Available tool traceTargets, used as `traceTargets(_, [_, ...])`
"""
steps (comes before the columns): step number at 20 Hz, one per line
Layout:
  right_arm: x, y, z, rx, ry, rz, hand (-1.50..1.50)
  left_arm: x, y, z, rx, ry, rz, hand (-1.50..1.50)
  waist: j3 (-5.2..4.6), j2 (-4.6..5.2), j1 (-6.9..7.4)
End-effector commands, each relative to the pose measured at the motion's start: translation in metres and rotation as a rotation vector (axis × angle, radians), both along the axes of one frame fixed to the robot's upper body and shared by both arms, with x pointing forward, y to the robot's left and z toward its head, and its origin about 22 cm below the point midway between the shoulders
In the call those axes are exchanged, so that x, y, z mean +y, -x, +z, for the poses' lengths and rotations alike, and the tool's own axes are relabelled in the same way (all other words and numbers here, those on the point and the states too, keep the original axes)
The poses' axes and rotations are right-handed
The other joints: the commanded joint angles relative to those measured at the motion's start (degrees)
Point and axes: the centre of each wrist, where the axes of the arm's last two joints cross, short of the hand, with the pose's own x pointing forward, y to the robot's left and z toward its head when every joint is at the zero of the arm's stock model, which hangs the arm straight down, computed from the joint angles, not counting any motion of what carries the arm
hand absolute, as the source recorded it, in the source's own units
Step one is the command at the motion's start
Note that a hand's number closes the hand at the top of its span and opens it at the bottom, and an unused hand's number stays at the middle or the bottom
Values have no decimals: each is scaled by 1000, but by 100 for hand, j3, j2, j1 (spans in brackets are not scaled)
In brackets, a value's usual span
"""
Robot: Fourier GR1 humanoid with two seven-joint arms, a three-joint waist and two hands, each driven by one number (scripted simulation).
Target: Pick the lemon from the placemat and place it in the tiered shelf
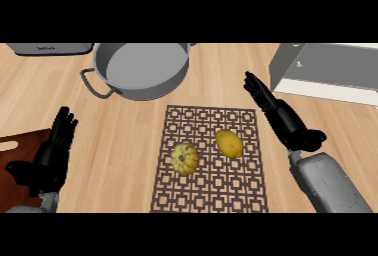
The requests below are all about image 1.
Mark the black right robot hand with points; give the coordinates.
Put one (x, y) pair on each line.
(288, 123)

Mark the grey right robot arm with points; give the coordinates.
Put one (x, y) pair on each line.
(327, 185)

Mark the dark red cutting board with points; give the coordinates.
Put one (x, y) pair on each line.
(17, 160)

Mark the brown patterned placemat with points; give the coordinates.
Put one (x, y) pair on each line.
(211, 193)

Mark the grey tiered shelf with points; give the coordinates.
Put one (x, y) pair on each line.
(330, 71)

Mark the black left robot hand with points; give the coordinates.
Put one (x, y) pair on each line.
(49, 156)

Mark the grey toaster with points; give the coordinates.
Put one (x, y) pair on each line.
(49, 48)

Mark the yellow lemon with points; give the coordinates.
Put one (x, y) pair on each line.
(229, 143)

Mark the grey metal pot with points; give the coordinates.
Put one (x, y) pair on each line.
(142, 70)

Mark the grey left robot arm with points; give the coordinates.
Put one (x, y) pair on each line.
(42, 204)

